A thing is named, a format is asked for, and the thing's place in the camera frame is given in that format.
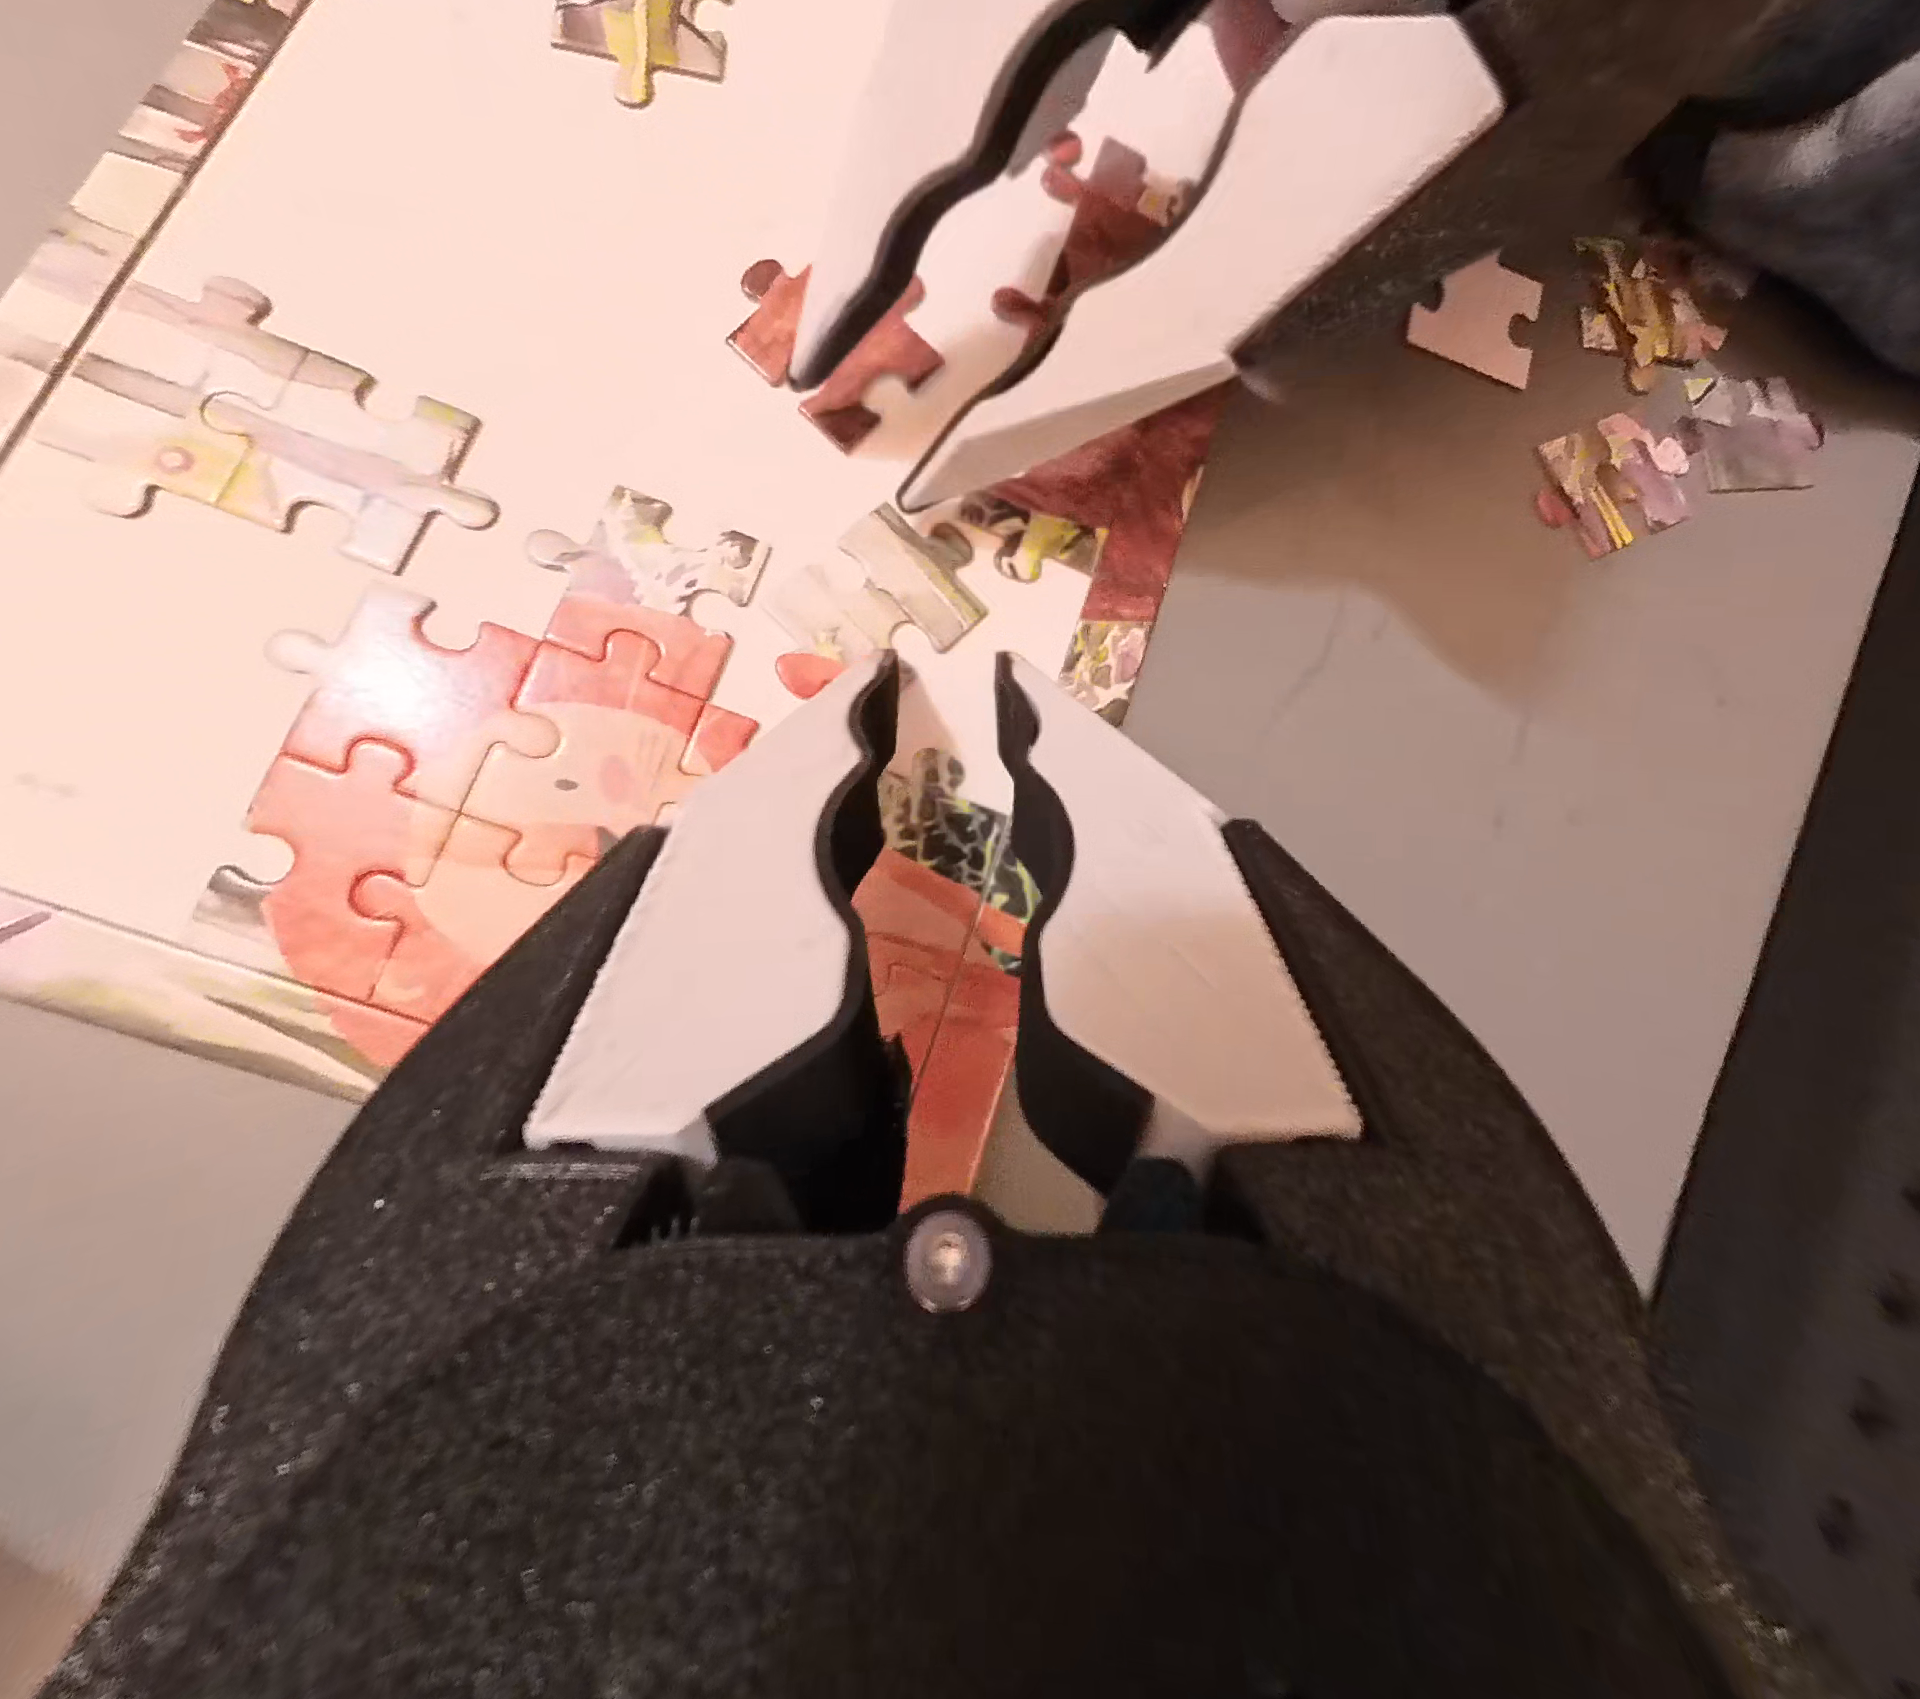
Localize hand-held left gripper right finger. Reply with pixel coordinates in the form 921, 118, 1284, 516
991, 653, 1366, 1199

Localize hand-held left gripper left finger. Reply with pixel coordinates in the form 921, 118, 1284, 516
522, 653, 907, 1156

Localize white face-down puzzle piece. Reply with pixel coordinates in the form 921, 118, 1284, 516
1410, 253, 1547, 388

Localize brown trunk puzzle piece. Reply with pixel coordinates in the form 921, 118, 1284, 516
863, 33, 1256, 464

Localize pale grey-green puzzle piece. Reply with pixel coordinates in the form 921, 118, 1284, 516
762, 503, 991, 660

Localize pile of puzzle pieces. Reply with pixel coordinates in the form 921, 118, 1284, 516
1536, 232, 1831, 563

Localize lion puzzle tray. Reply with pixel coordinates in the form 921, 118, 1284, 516
0, 0, 1220, 1105

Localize assembled grey branch pieces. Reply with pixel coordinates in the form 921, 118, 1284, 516
0, 271, 501, 578

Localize person's right forearm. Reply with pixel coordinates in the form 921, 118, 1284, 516
1657, 0, 1920, 304

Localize grey desk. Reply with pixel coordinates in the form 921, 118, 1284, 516
0, 0, 1920, 1699

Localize assembled lion puzzle pieces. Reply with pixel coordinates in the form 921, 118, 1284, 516
196, 578, 841, 1072

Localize green and grey puzzle piece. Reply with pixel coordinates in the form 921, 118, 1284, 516
553, 0, 740, 105

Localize reddish brown puzzle piece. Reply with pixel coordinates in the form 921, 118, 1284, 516
727, 254, 942, 451

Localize white and green puzzle piece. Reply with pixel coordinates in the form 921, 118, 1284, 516
522, 485, 774, 617

